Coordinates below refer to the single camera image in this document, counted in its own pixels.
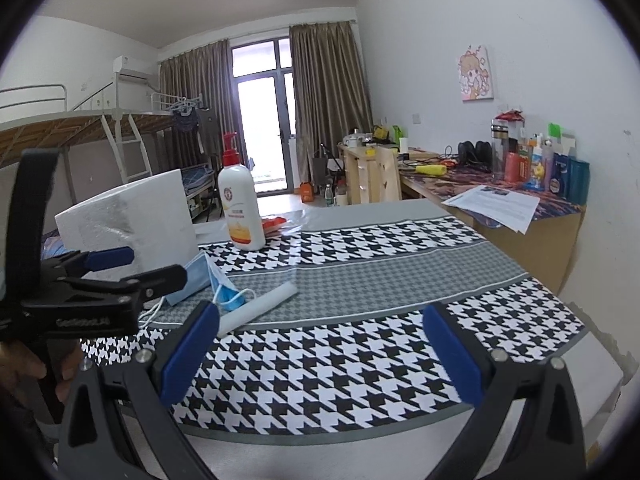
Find white foam box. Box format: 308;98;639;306
54;169;200;282

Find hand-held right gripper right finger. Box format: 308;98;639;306
423;303;587;480

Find glass balcony door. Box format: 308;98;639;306
228;37;296;195

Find blue face mask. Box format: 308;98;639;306
137;252;214;332
204;254;257;312

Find hanging dark clothes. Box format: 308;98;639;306
171;106;202;134

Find cartoon wall poster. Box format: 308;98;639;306
457;44;496;103

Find group of toiletry bottles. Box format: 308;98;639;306
489;107;592;206

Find brown curtain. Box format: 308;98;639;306
288;20;374;197
159;38;236;172

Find printed paper sheets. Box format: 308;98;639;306
441;184;541;235

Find metal bunk bed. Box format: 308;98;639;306
0;85;152;241
145;91;222;222

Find black white houndstooth cloth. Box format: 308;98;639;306
80;199;587;437

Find white foam sheet roll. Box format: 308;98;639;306
217;281;299;337

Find person's left hand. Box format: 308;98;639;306
0;342;85;406

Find light wooden desk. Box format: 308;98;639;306
338;142;442;206

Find white lotion pump bottle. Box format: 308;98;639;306
217;131;267;252

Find white bed ladder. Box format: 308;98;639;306
102;112;151;187

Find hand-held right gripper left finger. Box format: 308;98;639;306
59;300;221;480

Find white air conditioner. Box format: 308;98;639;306
112;54;150;81

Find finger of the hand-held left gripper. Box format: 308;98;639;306
117;264;189;307
42;247;135;279

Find black headphones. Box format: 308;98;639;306
457;140;494;167

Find desk with printed cover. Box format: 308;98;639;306
400;159;587;297

